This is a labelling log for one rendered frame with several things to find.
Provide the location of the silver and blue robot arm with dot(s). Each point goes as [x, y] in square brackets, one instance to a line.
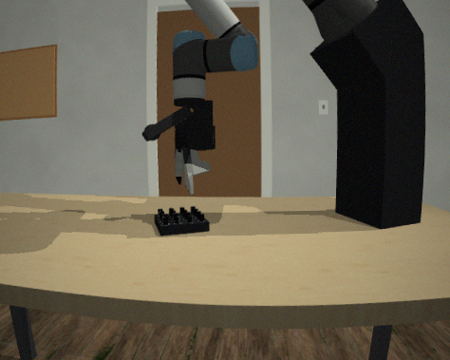
[193, 58]

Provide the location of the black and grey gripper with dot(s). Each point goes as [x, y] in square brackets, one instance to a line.
[190, 139]

